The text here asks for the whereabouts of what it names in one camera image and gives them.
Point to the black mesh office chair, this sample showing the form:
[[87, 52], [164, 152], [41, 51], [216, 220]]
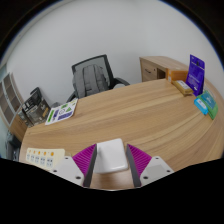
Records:
[[110, 65]]

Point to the orange-brown box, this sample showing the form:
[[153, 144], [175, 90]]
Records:
[[176, 75]]

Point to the black padded chair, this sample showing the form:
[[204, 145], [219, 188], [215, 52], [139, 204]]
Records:
[[12, 146]]

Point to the white charger block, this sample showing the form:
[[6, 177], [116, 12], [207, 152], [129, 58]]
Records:
[[111, 156]]

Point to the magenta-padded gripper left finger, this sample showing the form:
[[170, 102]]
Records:
[[68, 168]]

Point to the tan flat box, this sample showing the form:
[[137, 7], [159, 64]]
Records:
[[182, 86]]

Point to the grey backpack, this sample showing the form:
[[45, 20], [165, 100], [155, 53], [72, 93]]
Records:
[[90, 80]]

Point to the white printed sticker sheet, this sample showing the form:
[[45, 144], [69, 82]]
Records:
[[61, 111]]

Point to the small dark printed box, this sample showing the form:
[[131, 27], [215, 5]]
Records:
[[31, 98]]

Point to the cream power strip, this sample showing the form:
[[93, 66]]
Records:
[[43, 156]]

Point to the purple standing pouch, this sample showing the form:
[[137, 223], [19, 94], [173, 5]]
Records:
[[196, 75]]

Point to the blue pack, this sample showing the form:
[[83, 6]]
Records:
[[201, 105]]

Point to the wooden cabinet with glass doors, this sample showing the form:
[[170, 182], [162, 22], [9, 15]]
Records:
[[8, 103]]

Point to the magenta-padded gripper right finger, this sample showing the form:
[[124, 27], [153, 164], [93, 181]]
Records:
[[155, 168]]

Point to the wooden side desk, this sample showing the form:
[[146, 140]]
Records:
[[151, 68]]

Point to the green pack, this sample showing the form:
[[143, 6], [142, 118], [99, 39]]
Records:
[[211, 103]]

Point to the brown tall cardboard box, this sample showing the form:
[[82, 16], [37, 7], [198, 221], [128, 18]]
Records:
[[23, 118]]

